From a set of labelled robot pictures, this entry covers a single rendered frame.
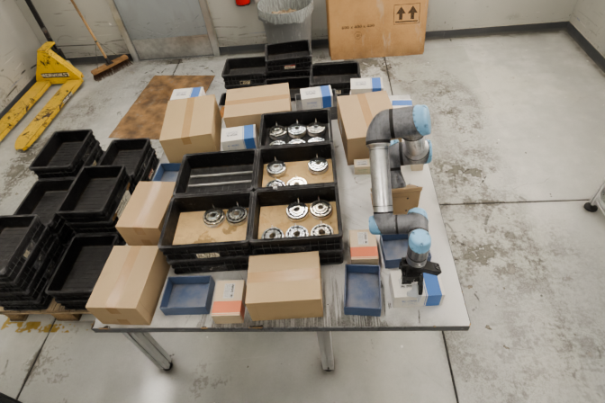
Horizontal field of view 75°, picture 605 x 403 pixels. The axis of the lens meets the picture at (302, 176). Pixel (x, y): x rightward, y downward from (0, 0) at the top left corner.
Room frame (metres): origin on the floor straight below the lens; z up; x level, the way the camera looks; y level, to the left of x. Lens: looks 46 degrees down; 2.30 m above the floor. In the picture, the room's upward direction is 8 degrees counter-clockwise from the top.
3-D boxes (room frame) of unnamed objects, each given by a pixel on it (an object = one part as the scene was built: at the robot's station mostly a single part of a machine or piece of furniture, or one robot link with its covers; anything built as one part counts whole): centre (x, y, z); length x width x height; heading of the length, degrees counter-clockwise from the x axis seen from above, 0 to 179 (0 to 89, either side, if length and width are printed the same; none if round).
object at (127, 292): (0.97, 0.82, 0.78); 0.30 x 0.22 x 0.16; 170
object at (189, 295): (0.90, 0.57, 0.74); 0.20 x 0.15 x 0.07; 83
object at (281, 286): (0.85, 0.13, 0.78); 0.30 x 0.22 x 0.16; 85
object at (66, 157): (2.27, 1.67, 0.37); 0.40 x 0.30 x 0.45; 172
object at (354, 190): (1.51, 0.10, 0.35); 1.60 x 1.60 x 0.70; 82
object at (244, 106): (2.08, 0.21, 0.80); 0.40 x 0.30 x 0.20; 88
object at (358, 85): (2.12, -0.48, 0.83); 0.20 x 0.12 x 0.09; 80
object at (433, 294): (0.78, -0.40, 0.75); 0.20 x 0.12 x 0.09; 85
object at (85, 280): (1.42, 1.37, 0.26); 0.40 x 0.30 x 0.23; 172
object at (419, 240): (0.79, -0.38, 1.06); 0.09 x 0.08 x 0.11; 165
